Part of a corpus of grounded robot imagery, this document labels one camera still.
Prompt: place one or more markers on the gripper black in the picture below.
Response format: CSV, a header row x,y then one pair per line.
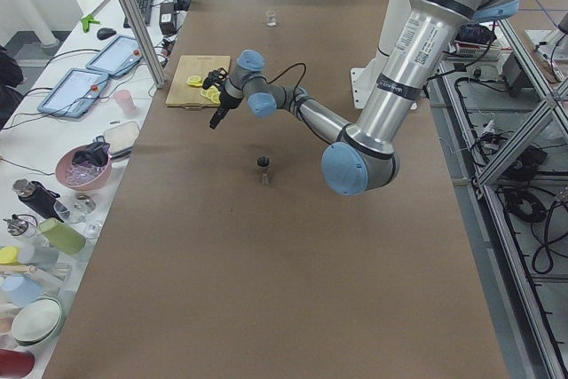
x,y
228,98

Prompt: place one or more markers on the steel double jigger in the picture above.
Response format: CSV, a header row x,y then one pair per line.
x,y
263,163

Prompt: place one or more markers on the small glass measuring cup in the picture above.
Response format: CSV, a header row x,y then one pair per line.
x,y
270,19

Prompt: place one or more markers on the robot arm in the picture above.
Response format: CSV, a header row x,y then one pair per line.
x,y
361,155

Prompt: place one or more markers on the pink plastic cup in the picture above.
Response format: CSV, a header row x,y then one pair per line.
x,y
124,100

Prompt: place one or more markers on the green plastic cup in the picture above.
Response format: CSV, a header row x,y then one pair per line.
x,y
62,236

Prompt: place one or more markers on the yellow cup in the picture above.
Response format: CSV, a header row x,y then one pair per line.
x,y
9,255

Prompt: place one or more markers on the light blue cup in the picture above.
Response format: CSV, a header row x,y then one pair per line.
x,y
21,290

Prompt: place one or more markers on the middle lemon slice of row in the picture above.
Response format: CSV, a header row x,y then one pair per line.
x,y
207,93

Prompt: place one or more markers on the lemon slice on fork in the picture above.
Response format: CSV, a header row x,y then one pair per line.
x,y
194,81

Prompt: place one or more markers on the wooden cutting board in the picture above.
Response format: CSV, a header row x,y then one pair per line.
x,y
186,88

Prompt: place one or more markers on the white lidded box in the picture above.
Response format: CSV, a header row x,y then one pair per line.
x,y
121,139

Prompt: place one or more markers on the black power adapter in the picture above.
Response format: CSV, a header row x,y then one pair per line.
x,y
168,19

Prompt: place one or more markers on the far teach pendant tablet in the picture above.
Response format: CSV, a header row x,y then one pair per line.
x,y
118,58

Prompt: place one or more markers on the teach pendant tablet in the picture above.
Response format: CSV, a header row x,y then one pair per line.
x,y
74,94
118,58

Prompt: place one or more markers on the black keyboard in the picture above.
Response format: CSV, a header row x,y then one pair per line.
x,y
141,4

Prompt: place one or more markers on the black computer mouse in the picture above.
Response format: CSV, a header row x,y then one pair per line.
x,y
105,33

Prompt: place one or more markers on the near teach pendant tablet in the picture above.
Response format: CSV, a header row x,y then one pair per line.
x,y
74,94

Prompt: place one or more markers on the pink bowl with ice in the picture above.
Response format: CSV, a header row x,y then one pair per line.
x,y
81,177

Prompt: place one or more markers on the green plastic clamp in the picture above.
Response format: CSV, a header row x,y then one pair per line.
x,y
87,21

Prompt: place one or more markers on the black bottle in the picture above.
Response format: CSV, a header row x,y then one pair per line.
x,y
34,195

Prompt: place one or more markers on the white green bowl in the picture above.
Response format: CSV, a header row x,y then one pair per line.
x,y
38,321

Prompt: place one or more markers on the red container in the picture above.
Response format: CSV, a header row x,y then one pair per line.
x,y
16,364

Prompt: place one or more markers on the aluminium frame post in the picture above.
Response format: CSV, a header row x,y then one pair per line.
x,y
138,26

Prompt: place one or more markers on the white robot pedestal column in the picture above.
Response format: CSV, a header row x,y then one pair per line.
x,y
395,19

